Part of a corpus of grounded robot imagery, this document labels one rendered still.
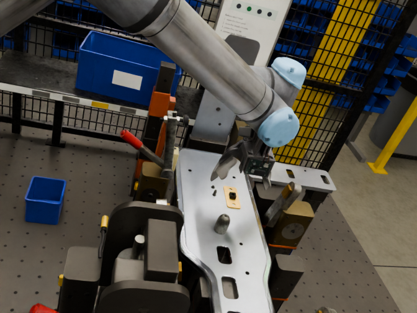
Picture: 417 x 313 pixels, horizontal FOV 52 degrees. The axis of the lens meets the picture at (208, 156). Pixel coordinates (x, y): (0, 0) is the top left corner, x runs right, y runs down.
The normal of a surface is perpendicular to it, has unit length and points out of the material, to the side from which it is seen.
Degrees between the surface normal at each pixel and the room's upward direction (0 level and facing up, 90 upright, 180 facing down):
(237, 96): 101
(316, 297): 0
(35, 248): 0
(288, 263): 0
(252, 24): 90
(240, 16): 90
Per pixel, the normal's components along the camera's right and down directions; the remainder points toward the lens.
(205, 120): 0.11, 0.59
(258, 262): 0.28, -0.79
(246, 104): 0.18, 0.75
